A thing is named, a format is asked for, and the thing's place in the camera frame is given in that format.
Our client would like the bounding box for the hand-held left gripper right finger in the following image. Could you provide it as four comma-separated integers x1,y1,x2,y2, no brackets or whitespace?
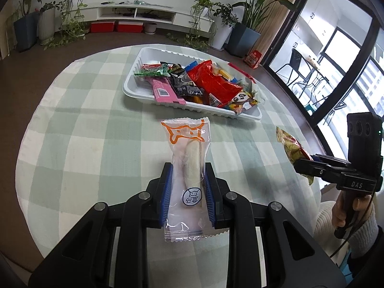
204,162,345,288

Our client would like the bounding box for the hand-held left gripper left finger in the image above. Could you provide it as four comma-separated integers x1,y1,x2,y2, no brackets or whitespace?
28,162,174,288

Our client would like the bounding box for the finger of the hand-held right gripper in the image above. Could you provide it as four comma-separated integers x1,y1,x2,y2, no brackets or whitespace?
310,154,351,169
294,158,341,184

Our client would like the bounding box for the yellow red snack packet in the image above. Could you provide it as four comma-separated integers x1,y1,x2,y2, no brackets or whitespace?
275,126,314,185

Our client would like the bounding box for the clear rice cracker packet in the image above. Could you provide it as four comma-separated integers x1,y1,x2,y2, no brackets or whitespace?
161,118,230,243

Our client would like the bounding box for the white plastic tray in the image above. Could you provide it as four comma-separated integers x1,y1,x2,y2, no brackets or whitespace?
122,47,262,121

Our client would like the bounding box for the red snack bag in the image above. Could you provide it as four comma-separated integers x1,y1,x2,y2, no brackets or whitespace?
187,60,244,108

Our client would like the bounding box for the person's right forearm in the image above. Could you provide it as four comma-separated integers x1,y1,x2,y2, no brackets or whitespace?
345,210,384,264

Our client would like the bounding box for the person's right hand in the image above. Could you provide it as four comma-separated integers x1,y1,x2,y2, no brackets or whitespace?
331,193,375,228

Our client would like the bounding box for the green white checked tablecloth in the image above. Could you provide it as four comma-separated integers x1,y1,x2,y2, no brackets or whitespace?
15,44,330,266

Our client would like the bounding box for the colourful cartoon snack packet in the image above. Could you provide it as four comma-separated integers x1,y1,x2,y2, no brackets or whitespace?
226,91,260,115

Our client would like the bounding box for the pink snack packet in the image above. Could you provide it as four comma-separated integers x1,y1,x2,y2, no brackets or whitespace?
151,78,186,105

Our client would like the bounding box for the black chair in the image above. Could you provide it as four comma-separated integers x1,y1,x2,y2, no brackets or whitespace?
274,49,304,85

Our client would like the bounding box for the black snack packet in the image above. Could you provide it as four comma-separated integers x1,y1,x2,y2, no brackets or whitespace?
168,63,205,97

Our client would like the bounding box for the red stick packet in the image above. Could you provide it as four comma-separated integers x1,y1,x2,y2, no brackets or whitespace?
228,62,256,84

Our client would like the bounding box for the green snack packet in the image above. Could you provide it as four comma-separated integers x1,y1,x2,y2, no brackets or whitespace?
133,66,170,77

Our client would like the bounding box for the red bag on floor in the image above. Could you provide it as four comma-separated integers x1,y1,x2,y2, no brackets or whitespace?
244,49,262,69

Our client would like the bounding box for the small yellow snack packet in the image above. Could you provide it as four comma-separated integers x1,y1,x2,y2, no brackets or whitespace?
217,66,233,80

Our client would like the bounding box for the broad-leaf plant in blue pot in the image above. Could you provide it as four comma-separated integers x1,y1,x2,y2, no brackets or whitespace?
225,0,297,57

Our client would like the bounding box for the plant in smooth white pot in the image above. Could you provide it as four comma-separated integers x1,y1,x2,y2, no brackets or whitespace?
210,2,240,51

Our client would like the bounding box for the red storage box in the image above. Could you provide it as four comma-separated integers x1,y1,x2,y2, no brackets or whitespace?
116,21,143,33
90,21,116,33

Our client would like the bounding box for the white television cabinet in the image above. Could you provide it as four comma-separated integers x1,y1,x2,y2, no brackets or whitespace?
82,2,215,33

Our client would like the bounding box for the trailing vine plant on cabinet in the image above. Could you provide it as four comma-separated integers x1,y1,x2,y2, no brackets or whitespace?
166,0,216,51

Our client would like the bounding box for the hanging vine plant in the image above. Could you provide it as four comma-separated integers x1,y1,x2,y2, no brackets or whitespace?
45,0,90,50

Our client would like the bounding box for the plant in ribbed white pot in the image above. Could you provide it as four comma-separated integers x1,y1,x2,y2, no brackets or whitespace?
37,1,57,45

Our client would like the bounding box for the small-leaf plant in blue pot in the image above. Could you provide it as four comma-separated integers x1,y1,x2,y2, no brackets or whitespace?
6,0,42,52

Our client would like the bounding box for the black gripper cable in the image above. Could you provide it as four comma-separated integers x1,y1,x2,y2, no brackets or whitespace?
330,194,377,259

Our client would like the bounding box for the black sliding door frame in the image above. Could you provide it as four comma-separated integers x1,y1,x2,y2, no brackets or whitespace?
260,0,384,168

